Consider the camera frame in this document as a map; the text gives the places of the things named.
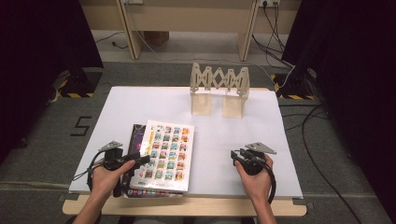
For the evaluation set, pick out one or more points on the light wooden table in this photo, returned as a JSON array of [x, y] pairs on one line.
[[186, 207]]

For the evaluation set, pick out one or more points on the person's right hand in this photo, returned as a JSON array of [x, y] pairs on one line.
[[258, 185]]

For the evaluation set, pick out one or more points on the black curtain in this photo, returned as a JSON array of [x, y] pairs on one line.
[[351, 77], [37, 62]]

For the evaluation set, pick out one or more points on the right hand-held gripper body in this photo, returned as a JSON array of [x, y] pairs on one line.
[[255, 165]]

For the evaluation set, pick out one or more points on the white magazine with picture grid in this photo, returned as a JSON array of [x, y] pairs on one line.
[[169, 155]]

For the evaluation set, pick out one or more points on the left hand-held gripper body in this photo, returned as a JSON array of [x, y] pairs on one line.
[[113, 157]]

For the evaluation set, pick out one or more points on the black stand base striped tape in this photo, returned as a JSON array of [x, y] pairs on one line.
[[79, 84], [295, 87]]

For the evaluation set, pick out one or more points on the cardboard box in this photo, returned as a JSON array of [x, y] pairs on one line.
[[156, 38]]

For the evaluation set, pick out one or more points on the beige desk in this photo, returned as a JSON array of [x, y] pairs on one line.
[[186, 18]]

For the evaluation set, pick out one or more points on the white socket with plugs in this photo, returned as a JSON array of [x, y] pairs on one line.
[[270, 2]]

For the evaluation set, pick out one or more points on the beige expandable book rack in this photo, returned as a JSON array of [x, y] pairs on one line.
[[218, 93]]

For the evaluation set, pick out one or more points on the black table corner bracket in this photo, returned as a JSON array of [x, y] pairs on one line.
[[303, 203]]

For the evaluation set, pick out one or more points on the purple magazine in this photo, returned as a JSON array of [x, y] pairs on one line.
[[138, 137]]

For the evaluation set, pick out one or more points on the white wall socket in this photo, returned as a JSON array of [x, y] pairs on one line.
[[133, 1]]

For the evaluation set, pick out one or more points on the person's left hand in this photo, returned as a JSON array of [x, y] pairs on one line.
[[106, 182]]

